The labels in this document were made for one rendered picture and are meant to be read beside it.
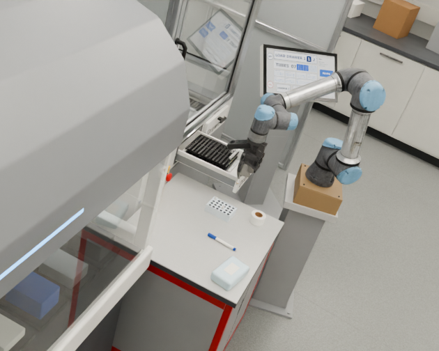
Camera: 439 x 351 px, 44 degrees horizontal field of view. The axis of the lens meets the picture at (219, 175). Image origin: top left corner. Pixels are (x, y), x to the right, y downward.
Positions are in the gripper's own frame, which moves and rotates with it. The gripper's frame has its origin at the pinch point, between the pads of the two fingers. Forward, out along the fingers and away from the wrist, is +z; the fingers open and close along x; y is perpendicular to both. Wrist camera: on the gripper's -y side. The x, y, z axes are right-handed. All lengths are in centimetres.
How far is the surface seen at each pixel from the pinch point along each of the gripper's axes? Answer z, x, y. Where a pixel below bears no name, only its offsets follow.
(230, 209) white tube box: 17.9, -1.3, 2.1
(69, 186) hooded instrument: -55, -119, -6
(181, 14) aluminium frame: -66, -23, -34
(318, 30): -18, 187, -25
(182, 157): 10.3, 8.3, -31.1
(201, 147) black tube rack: 7.4, 18.8, -27.3
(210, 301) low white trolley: 28, -48, 18
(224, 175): 9.8, 9.3, -9.1
